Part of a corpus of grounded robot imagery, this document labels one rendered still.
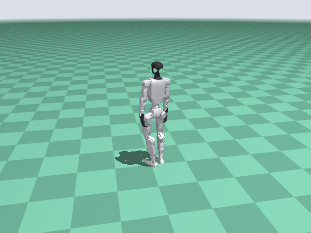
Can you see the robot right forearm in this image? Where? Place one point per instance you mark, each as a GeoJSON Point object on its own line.
{"type": "Point", "coordinates": [165, 104]}

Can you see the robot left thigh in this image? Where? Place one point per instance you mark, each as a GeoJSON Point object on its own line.
{"type": "Point", "coordinates": [147, 130]}

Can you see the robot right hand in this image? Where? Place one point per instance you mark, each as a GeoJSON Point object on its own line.
{"type": "Point", "coordinates": [165, 119]}

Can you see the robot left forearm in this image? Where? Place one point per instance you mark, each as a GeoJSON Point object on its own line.
{"type": "Point", "coordinates": [142, 106]}

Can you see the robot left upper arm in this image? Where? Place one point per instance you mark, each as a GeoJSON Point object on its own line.
{"type": "Point", "coordinates": [145, 84]}

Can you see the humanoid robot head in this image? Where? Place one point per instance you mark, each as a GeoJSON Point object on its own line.
{"type": "Point", "coordinates": [157, 65]}

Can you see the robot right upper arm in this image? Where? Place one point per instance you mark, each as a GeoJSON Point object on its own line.
{"type": "Point", "coordinates": [167, 89]}

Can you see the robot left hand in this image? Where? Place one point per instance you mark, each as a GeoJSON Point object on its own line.
{"type": "Point", "coordinates": [142, 120]}

